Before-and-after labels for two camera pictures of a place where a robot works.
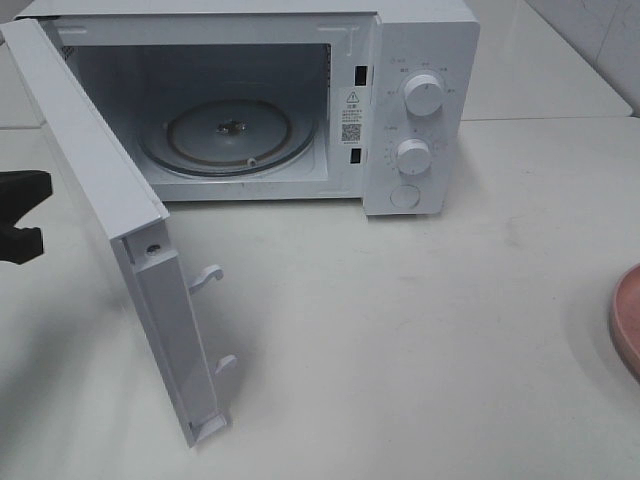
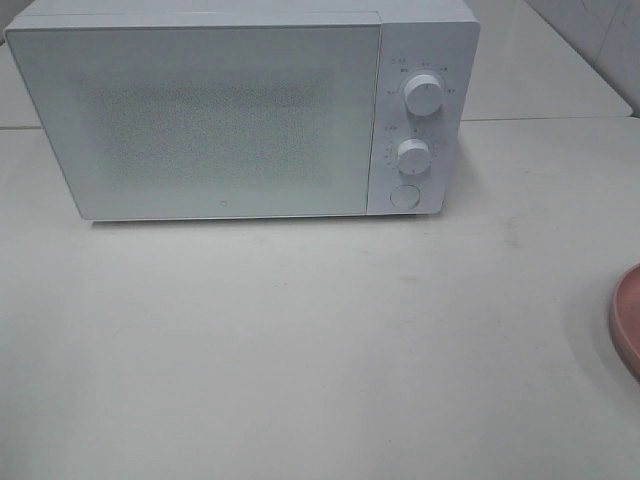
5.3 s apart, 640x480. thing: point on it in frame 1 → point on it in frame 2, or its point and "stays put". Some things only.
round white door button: x=405 y=196 stays put
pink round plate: x=625 y=320 stays put
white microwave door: x=134 y=215 → x=207 y=120
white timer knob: x=413 y=156 stays put
